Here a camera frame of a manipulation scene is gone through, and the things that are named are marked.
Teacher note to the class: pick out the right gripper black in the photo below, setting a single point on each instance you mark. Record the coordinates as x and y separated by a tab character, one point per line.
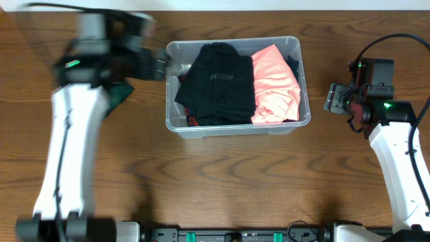
336	97

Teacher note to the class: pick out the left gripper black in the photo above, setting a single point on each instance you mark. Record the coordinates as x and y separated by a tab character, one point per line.
160	62

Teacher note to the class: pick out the dark green cloth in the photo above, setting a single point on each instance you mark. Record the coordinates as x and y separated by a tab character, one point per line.
118	93

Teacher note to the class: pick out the black cloth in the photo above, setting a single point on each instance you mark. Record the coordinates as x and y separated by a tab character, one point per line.
229	98
191	87

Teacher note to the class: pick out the dark navy cloth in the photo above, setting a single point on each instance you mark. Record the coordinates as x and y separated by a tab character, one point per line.
294	66

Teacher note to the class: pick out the pink cloth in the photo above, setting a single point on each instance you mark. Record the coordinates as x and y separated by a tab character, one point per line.
277	92

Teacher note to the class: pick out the clear plastic storage bin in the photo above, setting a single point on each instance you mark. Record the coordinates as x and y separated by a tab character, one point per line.
184	53

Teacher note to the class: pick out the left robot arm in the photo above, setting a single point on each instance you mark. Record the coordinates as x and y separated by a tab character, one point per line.
90	85

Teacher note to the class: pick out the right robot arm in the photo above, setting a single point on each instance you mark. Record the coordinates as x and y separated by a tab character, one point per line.
391	127

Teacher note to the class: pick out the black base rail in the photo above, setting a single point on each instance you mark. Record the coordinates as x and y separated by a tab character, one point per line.
299	231

